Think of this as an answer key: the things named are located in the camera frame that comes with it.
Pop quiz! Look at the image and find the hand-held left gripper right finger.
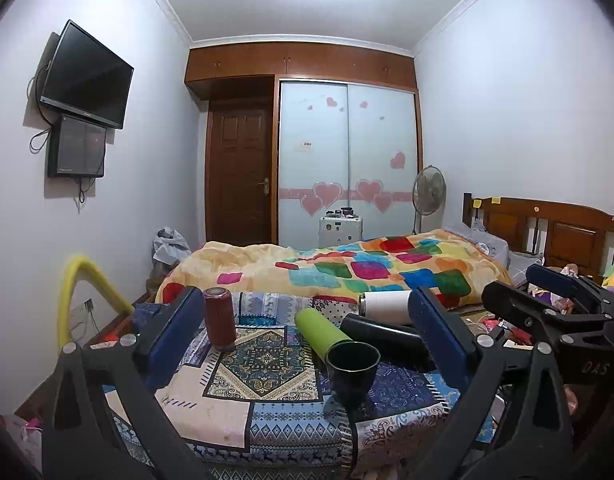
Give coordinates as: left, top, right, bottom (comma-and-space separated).
347, 287, 574, 480

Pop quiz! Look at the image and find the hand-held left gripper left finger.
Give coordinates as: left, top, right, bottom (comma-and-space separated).
41, 286, 212, 480

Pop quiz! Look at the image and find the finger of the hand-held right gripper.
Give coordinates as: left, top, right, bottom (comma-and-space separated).
481, 280, 612, 348
526, 264, 614, 311

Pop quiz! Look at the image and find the red cup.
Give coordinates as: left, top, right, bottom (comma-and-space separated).
203, 287, 238, 352

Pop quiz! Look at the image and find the dark green cup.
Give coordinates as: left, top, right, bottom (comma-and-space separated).
325, 341, 382, 409

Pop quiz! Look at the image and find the wooden bed headboard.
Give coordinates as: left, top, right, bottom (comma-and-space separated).
462, 192, 614, 282

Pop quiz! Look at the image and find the black bottle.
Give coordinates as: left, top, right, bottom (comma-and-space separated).
339, 314, 432, 362

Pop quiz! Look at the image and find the white bottle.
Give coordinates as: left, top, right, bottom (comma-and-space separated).
358, 291, 416, 326

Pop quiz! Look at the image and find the grey pillow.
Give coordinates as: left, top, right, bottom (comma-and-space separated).
444, 222, 510, 267

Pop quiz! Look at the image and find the yellow foam tube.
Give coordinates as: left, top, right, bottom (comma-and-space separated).
58, 255, 136, 351

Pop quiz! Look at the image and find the blue patterned blanket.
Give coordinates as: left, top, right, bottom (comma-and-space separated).
102, 290, 494, 480

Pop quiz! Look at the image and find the colourful patchwork quilt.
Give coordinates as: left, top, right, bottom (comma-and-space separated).
154, 229, 516, 311

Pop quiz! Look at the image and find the small white cabinet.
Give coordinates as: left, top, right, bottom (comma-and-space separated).
319, 214, 364, 249

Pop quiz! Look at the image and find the standing fan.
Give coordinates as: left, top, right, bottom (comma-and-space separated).
412, 165, 448, 235

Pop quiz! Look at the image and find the brown wooden door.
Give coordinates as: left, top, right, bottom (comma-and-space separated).
205, 100, 276, 247

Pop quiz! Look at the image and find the wooden wardrobe with glass doors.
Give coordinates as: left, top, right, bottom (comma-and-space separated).
184, 42, 424, 251

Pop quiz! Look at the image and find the wall socket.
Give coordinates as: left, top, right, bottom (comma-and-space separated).
69, 299, 96, 332

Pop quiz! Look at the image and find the small black wall monitor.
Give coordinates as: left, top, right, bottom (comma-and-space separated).
47, 114, 108, 179

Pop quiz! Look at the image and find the black monitor cable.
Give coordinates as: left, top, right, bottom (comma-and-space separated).
29, 127, 51, 154

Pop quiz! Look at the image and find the wall-mounted black television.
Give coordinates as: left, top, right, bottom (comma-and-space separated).
39, 20, 134, 131

